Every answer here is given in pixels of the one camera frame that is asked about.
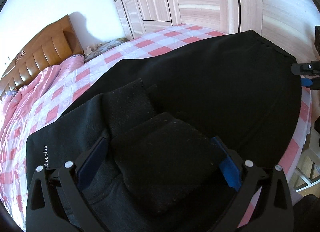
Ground black sweatpants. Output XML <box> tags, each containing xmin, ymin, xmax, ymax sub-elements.
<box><xmin>27</xmin><ymin>30</ymin><xmax>302</xmax><ymax>231</ymax></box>

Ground pink checkered bed sheet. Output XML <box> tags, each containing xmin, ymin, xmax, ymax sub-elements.
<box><xmin>0</xmin><ymin>23</ymin><xmax>313</xmax><ymax>230</ymax></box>

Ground light wooden wardrobe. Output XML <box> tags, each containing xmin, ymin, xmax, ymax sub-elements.
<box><xmin>113</xmin><ymin>0</ymin><xmax>319</xmax><ymax>63</ymax></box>

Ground pink quilt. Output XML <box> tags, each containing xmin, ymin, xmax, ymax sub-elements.
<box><xmin>0</xmin><ymin>54</ymin><xmax>85</xmax><ymax>133</ymax></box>

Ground brown wooden headboard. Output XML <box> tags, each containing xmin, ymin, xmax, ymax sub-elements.
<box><xmin>1</xmin><ymin>15</ymin><xmax>83</xmax><ymax>98</ymax></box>

